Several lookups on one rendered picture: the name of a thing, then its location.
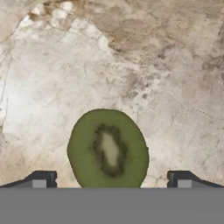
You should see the green kiwi half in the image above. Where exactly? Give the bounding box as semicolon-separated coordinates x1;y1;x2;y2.
66;108;150;189

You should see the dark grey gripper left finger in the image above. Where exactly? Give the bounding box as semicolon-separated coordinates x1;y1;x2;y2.
0;170;58;189

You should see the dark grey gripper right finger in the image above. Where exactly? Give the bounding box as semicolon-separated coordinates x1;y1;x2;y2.
166;170;224;189

